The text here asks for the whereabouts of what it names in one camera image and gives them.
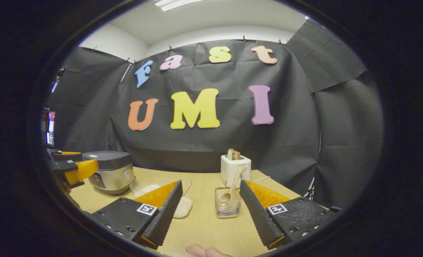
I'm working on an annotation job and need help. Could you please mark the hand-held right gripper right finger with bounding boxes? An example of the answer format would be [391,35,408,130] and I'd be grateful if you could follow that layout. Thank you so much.
[240,180,341,250]

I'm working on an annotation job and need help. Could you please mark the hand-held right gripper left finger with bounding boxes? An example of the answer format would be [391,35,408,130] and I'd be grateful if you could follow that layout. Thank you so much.
[90,180,183,250]

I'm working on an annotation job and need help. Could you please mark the silver rice cooker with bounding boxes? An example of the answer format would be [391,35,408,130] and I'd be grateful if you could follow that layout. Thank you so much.
[82,151,136,196]

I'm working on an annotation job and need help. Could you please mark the metal wire chopstick holder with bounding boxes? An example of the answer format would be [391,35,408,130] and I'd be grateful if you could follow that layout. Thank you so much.
[215,187,242,219]

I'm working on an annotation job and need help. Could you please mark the wooden spoon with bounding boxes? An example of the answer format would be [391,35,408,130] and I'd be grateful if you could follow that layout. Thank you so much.
[220,166,247,202]

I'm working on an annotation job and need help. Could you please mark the computer monitor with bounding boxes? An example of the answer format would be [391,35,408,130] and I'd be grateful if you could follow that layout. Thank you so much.
[46,111,56,147]

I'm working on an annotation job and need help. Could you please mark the clear plastic container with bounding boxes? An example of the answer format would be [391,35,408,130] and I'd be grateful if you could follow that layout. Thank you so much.
[130,177,193,219]

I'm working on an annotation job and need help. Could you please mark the white toaster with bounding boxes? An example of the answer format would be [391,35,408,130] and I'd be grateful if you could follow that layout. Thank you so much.
[221,155,252,188]

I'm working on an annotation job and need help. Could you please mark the ceiling light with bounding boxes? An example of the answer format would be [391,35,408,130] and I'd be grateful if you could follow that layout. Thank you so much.
[154,0,205,12]

